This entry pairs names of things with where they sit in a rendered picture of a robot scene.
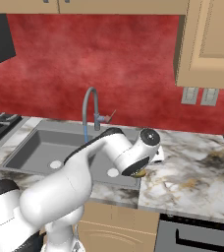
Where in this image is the grey curved tap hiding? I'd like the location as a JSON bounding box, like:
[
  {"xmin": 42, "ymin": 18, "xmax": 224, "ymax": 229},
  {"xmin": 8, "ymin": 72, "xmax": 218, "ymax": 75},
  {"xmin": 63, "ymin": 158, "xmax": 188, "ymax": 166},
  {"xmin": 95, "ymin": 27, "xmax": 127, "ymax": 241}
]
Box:
[{"xmin": 82, "ymin": 86, "xmax": 118, "ymax": 146}]

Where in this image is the grey wall socket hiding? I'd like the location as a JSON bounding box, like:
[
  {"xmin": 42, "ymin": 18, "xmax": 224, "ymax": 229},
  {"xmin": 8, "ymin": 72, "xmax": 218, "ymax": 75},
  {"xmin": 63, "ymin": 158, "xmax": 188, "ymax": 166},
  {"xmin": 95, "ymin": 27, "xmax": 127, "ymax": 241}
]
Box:
[
  {"xmin": 181, "ymin": 87, "xmax": 199, "ymax": 106},
  {"xmin": 199, "ymin": 88, "xmax": 220, "ymax": 107}
]

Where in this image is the black dishwasher handle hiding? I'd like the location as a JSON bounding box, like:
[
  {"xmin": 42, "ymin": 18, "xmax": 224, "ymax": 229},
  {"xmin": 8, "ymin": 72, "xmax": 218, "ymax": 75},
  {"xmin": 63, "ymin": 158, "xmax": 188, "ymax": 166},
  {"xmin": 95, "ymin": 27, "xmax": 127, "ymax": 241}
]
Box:
[{"xmin": 175, "ymin": 227, "xmax": 224, "ymax": 248}]

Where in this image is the beige wall cupboard door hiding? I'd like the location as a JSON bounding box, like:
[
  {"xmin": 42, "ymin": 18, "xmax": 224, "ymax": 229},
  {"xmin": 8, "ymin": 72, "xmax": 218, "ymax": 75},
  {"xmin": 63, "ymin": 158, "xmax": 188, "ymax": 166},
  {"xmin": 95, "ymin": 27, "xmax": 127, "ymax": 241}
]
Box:
[
  {"xmin": 0, "ymin": 0, "xmax": 60, "ymax": 15},
  {"xmin": 58, "ymin": 0, "xmax": 190, "ymax": 16}
]

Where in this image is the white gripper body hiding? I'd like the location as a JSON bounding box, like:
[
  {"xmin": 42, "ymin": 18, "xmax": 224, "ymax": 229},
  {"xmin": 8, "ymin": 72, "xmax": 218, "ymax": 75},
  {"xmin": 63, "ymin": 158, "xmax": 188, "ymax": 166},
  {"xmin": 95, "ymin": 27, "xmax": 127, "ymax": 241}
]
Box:
[{"xmin": 150, "ymin": 145, "xmax": 166, "ymax": 164}]

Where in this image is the grey dishwasher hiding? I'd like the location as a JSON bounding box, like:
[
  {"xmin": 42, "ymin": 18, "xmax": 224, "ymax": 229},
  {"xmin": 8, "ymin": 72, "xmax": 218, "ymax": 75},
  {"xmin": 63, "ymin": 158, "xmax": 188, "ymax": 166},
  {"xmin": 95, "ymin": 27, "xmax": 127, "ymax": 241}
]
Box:
[{"xmin": 153, "ymin": 213, "xmax": 224, "ymax": 252}]

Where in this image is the beige tall wall cupboard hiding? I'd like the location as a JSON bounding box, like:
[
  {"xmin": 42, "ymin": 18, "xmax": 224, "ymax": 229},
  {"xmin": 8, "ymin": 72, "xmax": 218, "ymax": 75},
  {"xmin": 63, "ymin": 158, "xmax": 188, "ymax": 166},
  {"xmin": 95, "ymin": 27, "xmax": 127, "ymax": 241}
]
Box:
[{"xmin": 174, "ymin": 0, "xmax": 224, "ymax": 91}]

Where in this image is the grey sink basin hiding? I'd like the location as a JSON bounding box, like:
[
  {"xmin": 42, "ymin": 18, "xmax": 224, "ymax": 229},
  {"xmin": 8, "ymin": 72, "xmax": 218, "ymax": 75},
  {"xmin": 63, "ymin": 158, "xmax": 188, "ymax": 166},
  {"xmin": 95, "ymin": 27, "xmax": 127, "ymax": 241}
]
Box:
[{"xmin": 0, "ymin": 118, "xmax": 143, "ymax": 191}]

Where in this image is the yellow green sponge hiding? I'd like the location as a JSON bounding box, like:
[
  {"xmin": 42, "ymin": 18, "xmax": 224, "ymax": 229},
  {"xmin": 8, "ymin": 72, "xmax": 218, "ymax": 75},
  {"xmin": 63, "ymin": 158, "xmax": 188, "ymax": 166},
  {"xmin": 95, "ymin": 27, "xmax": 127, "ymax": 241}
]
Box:
[{"xmin": 132, "ymin": 168, "xmax": 148, "ymax": 179}]

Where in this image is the beige base cupboard door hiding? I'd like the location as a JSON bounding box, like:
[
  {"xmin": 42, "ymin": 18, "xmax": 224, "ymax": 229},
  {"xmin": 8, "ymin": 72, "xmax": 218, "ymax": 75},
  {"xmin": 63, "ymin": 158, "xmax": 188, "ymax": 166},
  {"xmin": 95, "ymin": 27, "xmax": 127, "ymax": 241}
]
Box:
[{"xmin": 77, "ymin": 201, "xmax": 161, "ymax": 252}]

